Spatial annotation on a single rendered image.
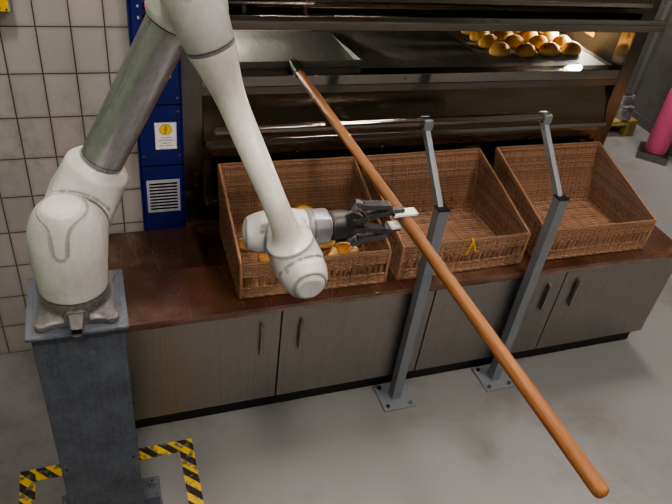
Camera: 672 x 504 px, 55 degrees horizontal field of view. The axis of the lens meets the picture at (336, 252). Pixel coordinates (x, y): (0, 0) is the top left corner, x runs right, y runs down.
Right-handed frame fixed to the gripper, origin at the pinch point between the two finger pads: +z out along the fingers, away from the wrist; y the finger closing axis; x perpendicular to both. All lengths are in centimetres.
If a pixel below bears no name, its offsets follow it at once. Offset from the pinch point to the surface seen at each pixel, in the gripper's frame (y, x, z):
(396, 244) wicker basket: 47, -48, 28
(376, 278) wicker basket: 58, -42, 19
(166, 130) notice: 19, -90, -49
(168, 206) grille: 50, -89, -49
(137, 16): -21, -90, -56
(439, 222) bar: 27, -32, 33
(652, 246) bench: 59, -42, 150
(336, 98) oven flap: 11, -95, 16
